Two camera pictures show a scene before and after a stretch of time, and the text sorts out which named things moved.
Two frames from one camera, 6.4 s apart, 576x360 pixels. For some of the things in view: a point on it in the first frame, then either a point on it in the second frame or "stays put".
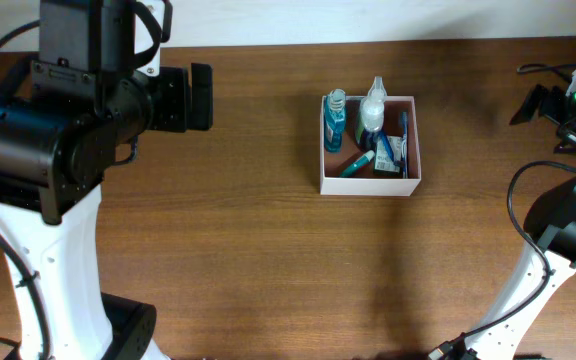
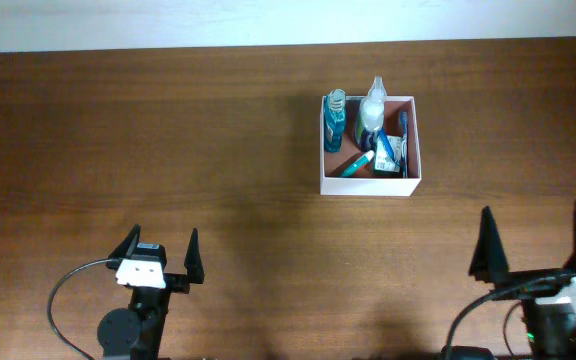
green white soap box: [383, 159] stays put
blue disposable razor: [389, 148] stays put
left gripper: [176, 83] to [194, 274]
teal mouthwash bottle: [334, 120] stays put
